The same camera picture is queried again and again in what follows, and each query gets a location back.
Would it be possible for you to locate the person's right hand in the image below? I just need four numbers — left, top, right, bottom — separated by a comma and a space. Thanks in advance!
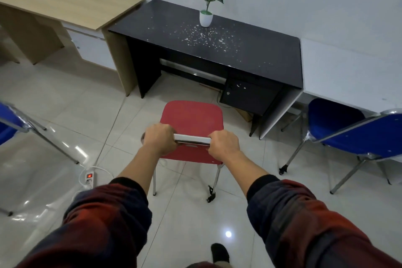
207, 129, 242, 163

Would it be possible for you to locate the person's left hand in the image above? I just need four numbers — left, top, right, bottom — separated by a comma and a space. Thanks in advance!
140, 122, 181, 157

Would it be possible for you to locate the red chair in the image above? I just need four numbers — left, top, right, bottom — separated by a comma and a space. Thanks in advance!
140, 100, 225, 204

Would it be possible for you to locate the blue chair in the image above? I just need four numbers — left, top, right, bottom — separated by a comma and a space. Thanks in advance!
0, 101, 80, 165
278, 98, 402, 195

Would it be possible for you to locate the person's left forearm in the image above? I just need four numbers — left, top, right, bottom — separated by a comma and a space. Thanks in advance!
15, 145, 162, 268

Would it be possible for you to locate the person's right forearm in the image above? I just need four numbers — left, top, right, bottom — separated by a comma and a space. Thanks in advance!
224, 151, 402, 268

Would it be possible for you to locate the person's right foot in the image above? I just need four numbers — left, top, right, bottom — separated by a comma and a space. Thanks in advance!
210, 243, 230, 265

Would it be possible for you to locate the brown cardboard piece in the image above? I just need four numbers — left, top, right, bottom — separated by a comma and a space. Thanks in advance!
234, 107, 254, 123

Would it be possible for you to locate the black table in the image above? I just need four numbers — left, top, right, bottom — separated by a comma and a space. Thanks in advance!
106, 0, 304, 140

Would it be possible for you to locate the white table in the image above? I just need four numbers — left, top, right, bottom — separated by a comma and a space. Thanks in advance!
300, 38, 402, 114

